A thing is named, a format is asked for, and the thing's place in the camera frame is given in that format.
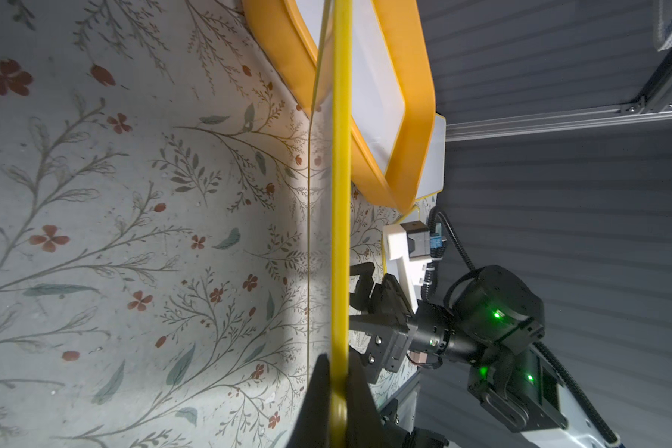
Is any whiteboard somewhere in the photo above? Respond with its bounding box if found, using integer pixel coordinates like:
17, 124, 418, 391
293, 0, 407, 175
416, 114, 446, 200
301, 1, 352, 447

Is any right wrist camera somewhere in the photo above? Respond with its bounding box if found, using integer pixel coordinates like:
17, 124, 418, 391
383, 220, 444, 312

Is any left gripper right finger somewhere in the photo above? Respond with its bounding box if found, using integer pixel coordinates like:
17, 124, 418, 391
346, 352, 388, 448

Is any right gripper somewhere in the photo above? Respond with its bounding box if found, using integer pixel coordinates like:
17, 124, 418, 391
348, 261, 455, 385

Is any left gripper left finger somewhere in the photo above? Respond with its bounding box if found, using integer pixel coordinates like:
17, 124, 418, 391
287, 354, 330, 448

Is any floral table mat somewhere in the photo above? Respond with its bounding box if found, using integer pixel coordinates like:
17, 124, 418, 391
0, 0, 438, 448

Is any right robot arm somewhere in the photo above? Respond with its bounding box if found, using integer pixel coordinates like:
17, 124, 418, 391
349, 262, 623, 447

